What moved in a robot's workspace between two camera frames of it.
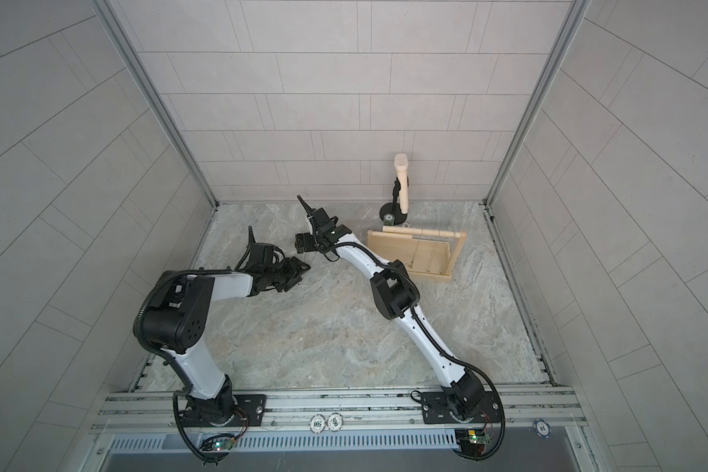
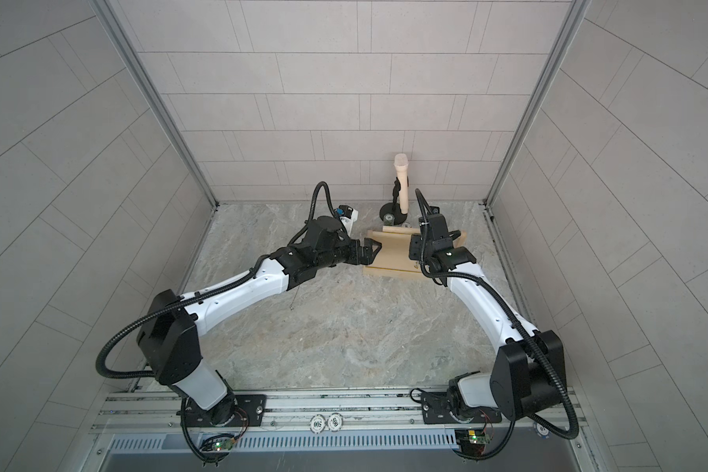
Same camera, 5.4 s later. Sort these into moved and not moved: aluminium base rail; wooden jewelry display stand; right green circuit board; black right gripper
Moved: black right gripper
Not moved: aluminium base rail; right green circuit board; wooden jewelry display stand
